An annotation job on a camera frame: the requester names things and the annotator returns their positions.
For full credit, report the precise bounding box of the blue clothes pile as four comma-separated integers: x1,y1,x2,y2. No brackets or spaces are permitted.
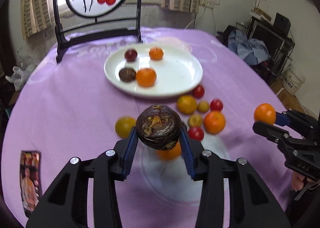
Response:
228,29,271,66

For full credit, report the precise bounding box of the white plastic bucket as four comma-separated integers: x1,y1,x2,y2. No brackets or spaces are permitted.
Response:
282,65,305,95

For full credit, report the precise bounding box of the black metal shelf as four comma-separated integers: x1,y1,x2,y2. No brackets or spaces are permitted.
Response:
247,13,295,75

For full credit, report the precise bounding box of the small orange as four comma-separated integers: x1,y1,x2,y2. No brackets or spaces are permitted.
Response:
254,103,276,125

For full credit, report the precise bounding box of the red cherry tomato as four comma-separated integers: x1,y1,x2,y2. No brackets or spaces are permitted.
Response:
210,99,223,112
188,127,204,141
192,85,205,99

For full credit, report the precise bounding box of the yellow-orange fruit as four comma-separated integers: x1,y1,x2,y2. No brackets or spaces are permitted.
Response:
176,95,197,115

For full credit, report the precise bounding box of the mandarin orange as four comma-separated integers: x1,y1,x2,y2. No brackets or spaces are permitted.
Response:
203,111,226,134

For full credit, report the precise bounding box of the person's right hand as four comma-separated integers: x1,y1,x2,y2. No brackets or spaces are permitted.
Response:
291,172,312,192

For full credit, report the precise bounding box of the large orange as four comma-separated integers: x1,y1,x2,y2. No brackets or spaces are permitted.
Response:
156,142,182,161

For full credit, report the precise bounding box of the left beige curtain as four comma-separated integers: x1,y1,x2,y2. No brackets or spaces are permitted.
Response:
21,0,52,40

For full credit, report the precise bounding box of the orange in plate front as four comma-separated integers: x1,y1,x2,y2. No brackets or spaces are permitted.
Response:
136,68,157,87

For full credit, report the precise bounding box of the yellow-green round fruit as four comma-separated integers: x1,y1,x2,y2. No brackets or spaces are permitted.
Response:
114,116,136,139

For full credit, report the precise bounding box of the small yellow fruit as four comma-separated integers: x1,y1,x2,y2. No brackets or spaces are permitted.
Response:
188,114,203,127
197,100,210,113

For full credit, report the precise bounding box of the smartphone with lit screen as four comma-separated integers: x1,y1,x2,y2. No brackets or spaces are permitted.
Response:
20,151,42,218

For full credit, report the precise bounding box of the brown wrinkled fruit in plate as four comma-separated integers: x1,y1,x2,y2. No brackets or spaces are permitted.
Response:
119,67,136,82

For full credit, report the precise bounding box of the small orange plate back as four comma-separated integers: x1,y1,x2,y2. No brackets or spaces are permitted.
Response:
149,47,164,60

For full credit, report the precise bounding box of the white plastic bag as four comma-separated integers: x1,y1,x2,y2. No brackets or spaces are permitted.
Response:
5,65,35,92

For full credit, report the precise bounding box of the white oval plate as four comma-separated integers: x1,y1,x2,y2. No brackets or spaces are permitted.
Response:
104,43,203,99

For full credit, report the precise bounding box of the small purple plum in plate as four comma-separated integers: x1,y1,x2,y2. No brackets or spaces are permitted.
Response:
124,48,138,62

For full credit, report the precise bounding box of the black framed painted screen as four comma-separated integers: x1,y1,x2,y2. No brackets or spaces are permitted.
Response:
53,0,142,63

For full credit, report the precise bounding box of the large brown wrinkled fruit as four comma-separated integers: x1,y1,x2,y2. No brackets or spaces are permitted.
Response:
136,104,182,151

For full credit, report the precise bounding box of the white power cable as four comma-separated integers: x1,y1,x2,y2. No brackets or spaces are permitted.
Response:
184,3,208,30

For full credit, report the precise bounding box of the red cherry tomato top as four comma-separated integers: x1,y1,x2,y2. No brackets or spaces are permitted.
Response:
192,85,205,99

